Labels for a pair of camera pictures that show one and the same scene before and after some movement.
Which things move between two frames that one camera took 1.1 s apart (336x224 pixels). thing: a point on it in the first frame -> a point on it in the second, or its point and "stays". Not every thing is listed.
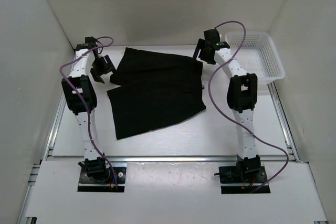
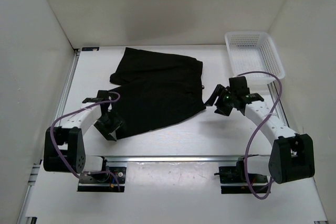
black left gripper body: (99, 66) -> (107, 124)
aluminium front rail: (188, 158) stays
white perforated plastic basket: (258, 55) stays
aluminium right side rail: (289, 139) stays
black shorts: (154, 89) stays
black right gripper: (209, 60) -> (219, 91)
